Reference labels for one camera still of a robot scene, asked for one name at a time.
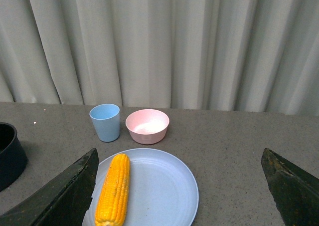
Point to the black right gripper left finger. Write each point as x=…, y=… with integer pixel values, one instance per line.
x=63, y=201

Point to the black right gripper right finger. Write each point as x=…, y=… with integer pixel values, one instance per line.
x=295, y=191

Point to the yellow corn cob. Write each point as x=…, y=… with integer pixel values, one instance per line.
x=112, y=205

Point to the dark blue saucepan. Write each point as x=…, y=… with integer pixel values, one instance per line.
x=13, y=159

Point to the light blue cup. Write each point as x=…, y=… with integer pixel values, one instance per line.
x=106, y=121

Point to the light blue plate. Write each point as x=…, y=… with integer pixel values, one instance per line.
x=163, y=190

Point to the pink bowl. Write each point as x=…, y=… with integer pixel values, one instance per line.
x=147, y=126

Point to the white curtain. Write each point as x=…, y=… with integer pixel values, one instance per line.
x=237, y=55

